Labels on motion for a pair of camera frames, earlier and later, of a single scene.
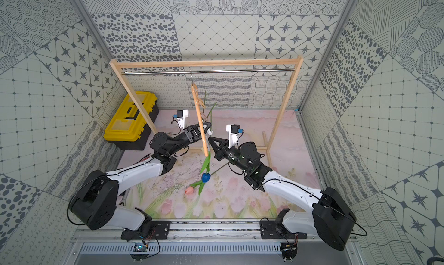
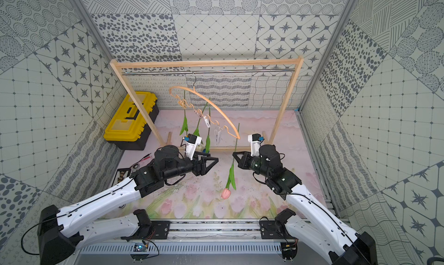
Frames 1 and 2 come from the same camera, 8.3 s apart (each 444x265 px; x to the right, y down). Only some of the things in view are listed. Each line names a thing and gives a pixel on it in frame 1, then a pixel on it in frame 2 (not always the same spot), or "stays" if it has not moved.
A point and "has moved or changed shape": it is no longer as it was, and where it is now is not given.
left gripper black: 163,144 -> 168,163
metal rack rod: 204,71 stays
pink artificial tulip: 189,190 -> 226,193
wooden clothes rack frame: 298,60 stays
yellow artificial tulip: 210,112 has moved or changed shape
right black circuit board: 289,250 stays
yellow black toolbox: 128,129 stays
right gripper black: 219,155 -> 241,162
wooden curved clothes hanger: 197,98 -> 200,112
